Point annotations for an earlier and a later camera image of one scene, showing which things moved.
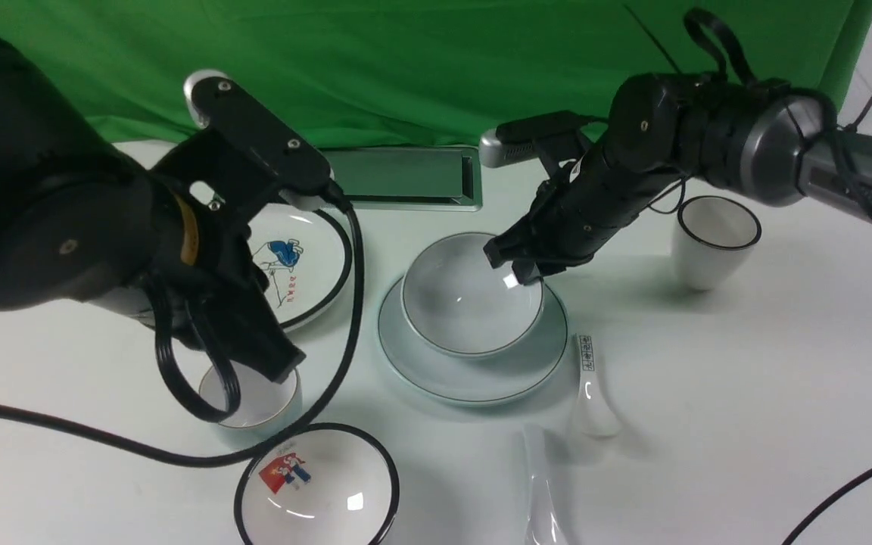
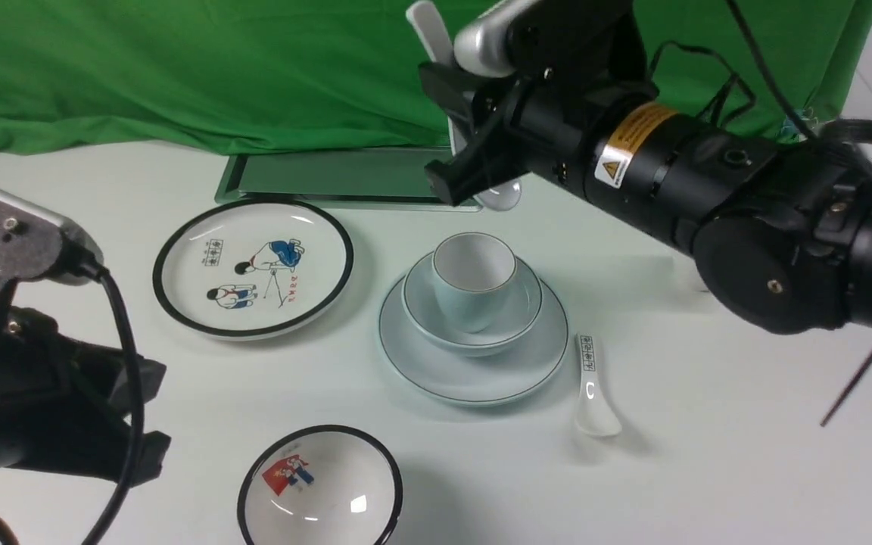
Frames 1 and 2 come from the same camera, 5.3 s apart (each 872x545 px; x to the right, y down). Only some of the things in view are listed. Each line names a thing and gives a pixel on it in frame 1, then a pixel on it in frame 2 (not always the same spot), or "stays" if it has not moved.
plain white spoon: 546,512 -> 435,45
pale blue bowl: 454,302 stays
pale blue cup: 266,406 -> 474,272
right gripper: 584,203 -> 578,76
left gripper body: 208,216 -> 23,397
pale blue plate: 511,375 stays
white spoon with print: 590,415 stays
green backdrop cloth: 359,74 stays
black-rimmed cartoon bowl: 326,484 stays
